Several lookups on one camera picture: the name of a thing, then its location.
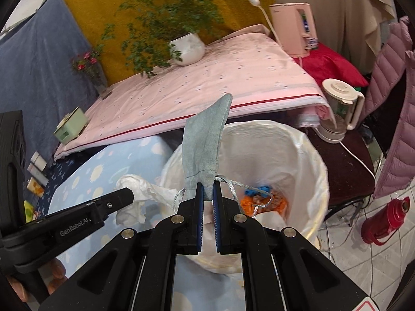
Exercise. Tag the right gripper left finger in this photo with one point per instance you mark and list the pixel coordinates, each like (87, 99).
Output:
(135, 270)

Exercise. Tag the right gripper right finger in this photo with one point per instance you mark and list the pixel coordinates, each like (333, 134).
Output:
(282, 270)

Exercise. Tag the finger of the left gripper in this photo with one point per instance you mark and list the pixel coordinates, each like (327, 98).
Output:
(72, 225)

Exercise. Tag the white tissue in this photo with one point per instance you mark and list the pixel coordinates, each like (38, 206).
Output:
(144, 192)

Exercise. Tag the blue wrapper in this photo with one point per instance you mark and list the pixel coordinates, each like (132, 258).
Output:
(263, 191)

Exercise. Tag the trash bin with white bag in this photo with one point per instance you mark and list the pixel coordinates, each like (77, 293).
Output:
(261, 153)

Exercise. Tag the person's left hand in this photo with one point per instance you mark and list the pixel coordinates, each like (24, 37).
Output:
(58, 272)

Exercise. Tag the green yellow carton box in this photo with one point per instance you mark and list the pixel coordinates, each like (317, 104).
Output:
(29, 212)

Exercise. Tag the white cosmetic tube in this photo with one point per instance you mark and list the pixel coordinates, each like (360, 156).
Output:
(41, 178)

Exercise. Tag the navy patterned cloth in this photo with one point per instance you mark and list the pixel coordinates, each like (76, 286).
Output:
(58, 173)

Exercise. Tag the orange snack wrapper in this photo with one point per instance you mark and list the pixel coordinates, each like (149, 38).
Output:
(258, 204)

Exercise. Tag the red thermos flask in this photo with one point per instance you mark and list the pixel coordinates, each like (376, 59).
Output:
(379, 228)

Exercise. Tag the green tissue box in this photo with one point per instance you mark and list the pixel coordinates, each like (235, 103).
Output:
(71, 126)

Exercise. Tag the white electric kettle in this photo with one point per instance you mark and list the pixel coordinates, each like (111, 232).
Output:
(346, 104)

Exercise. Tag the glass vase with flowers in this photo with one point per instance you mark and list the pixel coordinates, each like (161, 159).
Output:
(88, 64)

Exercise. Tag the pink table cover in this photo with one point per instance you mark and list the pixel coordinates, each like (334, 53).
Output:
(248, 64)

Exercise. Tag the red cushion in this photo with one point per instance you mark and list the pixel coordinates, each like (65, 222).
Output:
(324, 63)

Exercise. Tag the pink puffer jacket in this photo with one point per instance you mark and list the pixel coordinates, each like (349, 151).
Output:
(389, 109)

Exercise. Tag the pink water dispenser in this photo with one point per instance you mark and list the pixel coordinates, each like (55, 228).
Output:
(295, 28)

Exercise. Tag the potted green plant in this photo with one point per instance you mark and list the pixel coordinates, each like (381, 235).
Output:
(154, 24)

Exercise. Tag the beige curtain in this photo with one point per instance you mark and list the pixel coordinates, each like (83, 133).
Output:
(352, 28)

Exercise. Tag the white power cord switch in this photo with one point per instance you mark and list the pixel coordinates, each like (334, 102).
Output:
(257, 4)

